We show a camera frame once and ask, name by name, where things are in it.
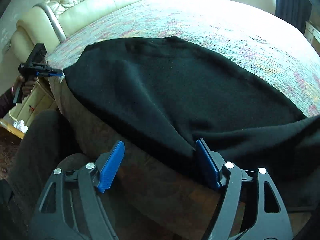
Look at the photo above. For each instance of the person's left hand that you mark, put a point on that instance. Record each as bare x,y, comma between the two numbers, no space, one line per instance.
28,85

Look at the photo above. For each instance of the floral bed cover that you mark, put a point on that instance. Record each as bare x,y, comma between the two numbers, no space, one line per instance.
254,39

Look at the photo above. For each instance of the cream tufted headboard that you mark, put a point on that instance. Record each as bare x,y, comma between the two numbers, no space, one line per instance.
51,22

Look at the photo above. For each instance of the white dressing table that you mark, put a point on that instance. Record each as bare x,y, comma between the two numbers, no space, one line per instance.
313,36

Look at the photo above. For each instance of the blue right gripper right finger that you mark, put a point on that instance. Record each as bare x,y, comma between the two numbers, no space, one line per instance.
211,163

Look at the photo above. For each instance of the dark blue right curtain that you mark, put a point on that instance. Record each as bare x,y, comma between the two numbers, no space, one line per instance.
294,12

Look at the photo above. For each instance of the cream bedside nightstand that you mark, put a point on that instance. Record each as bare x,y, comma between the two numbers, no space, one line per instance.
39,100

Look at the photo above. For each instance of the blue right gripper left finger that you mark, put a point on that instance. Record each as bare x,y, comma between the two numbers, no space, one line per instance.
107,166

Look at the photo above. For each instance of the black pants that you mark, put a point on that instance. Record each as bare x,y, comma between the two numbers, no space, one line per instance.
164,94

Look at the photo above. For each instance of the person's black trouser leg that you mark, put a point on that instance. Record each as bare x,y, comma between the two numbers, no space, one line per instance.
50,142

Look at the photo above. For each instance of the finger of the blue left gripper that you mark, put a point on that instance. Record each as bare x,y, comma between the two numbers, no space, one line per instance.
55,72

